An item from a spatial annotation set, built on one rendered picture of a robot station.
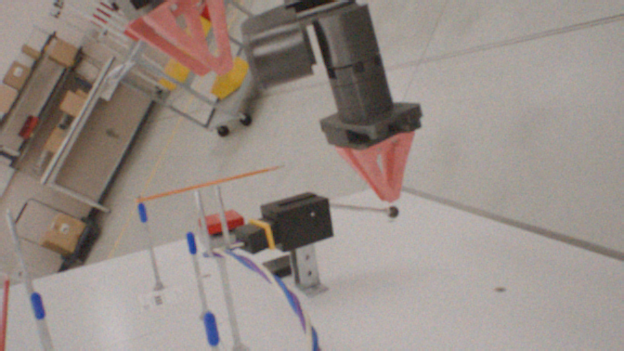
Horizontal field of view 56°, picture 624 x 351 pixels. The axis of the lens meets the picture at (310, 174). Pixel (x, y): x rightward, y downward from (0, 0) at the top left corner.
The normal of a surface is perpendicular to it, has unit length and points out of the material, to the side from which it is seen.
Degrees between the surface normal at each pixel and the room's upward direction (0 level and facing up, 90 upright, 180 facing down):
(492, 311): 50
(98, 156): 90
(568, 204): 0
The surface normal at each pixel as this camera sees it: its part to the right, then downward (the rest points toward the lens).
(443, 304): -0.15, -0.96
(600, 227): -0.78, -0.46
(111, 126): 0.46, 0.04
